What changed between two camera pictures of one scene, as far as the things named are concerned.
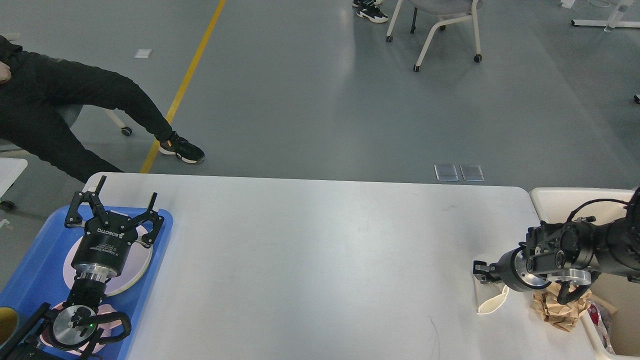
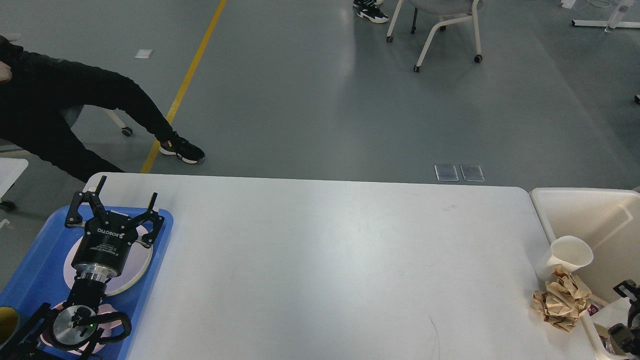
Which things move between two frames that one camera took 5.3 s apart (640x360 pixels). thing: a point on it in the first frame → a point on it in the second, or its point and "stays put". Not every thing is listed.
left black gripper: (107, 244) stays put
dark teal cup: (9, 324) stays put
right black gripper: (511, 269) → (627, 338)
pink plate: (137, 265) stays put
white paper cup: (490, 295) → (614, 313)
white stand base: (606, 24) stays put
